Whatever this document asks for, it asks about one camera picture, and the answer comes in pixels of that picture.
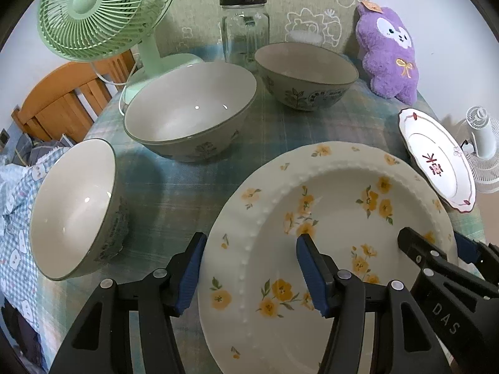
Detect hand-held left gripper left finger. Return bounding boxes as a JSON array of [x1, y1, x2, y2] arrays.
[[49, 232, 208, 374]]

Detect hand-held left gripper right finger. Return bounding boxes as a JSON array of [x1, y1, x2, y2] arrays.
[[295, 234, 453, 374]]

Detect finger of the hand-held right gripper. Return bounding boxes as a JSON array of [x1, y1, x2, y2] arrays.
[[453, 232, 499, 283], [398, 227, 499, 374]]

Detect yellow floral cream plate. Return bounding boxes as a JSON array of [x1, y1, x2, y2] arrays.
[[197, 142, 460, 374]]

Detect red trimmed white plate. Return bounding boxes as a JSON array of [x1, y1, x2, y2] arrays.
[[398, 108, 477, 214]]

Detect grey leaf pattern bowl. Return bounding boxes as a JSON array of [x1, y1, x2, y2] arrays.
[[29, 139, 131, 281], [254, 43, 359, 112], [124, 61, 258, 163]]

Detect plaid green tablecloth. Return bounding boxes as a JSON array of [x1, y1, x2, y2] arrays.
[[37, 43, 486, 374]]

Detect white standing fan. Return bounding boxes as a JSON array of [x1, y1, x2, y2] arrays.
[[456, 105, 499, 194]]

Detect blue checkered printed blanket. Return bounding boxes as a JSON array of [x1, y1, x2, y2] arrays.
[[0, 146, 71, 351]]

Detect grey cloth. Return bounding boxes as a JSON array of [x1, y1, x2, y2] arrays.
[[8, 132, 71, 164]]

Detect purple plush toy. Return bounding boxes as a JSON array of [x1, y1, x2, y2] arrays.
[[356, 1, 419, 106]]

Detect black lidded glass jar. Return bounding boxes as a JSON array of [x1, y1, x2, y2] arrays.
[[218, 0, 270, 73]]

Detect green desk fan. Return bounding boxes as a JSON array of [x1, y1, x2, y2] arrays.
[[38, 0, 205, 115]]

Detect white fan cable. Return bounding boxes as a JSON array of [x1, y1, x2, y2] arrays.
[[91, 52, 141, 86]]

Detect green printed wall mat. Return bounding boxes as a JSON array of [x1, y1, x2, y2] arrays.
[[150, 0, 375, 61]]

